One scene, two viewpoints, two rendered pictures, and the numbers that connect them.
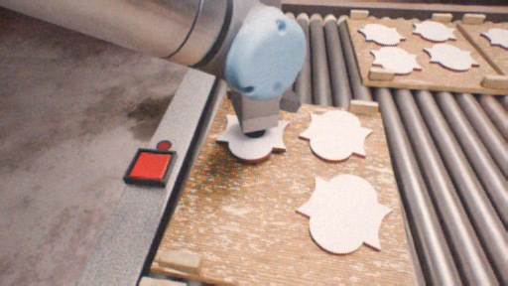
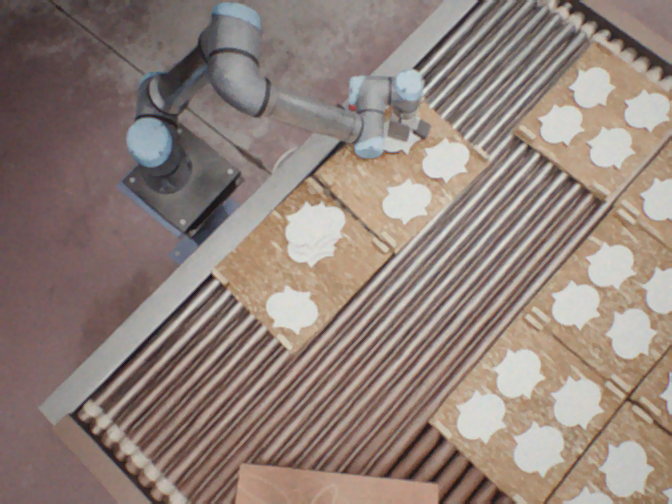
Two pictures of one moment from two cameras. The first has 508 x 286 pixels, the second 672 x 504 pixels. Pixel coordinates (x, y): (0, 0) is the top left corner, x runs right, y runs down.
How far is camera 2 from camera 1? 1.47 m
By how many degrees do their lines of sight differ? 36
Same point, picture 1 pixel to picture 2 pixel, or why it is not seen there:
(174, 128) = not seen: hidden behind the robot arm
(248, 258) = (352, 194)
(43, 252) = not seen: hidden behind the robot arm
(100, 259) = (297, 156)
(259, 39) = (362, 149)
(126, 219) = (314, 143)
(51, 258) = not seen: hidden behind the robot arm
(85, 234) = (280, 78)
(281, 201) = (384, 179)
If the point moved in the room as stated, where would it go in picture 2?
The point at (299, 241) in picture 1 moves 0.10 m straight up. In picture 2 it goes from (377, 201) to (378, 189)
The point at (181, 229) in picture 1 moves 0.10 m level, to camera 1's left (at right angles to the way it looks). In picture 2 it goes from (334, 165) to (307, 147)
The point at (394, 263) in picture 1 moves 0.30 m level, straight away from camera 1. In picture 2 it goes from (405, 233) to (507, 220)
